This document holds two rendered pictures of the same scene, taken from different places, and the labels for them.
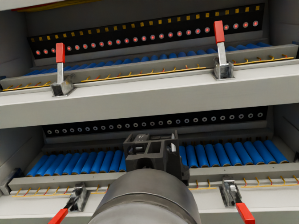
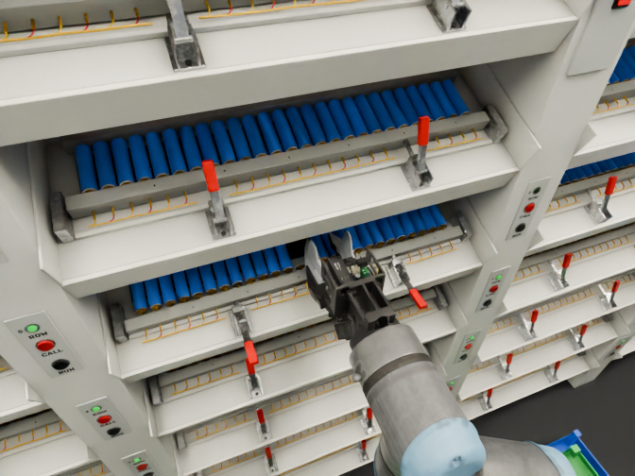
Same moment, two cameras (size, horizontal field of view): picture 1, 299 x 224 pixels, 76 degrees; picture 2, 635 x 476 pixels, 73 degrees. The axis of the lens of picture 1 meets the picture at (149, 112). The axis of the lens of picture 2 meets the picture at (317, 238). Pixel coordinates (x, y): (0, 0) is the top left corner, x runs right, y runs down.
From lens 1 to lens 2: 0.43 m
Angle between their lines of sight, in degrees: 46
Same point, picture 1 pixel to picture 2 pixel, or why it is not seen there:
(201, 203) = not seen: hidden behind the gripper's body
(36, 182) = (169, 317)
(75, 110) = (246, 246)
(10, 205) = (145, 352)
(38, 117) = (191, 263)
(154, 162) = (388, 316)
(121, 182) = (380, 346)
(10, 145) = not seen: hidden behind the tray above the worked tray
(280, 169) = (440, 239)
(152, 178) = (400, 338)
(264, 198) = (424, 269)
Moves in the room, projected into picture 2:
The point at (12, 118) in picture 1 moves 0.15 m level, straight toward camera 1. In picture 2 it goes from (149, 273) to (257, 321)
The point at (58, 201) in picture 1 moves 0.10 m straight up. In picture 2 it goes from (212, 328) to (199, 284)
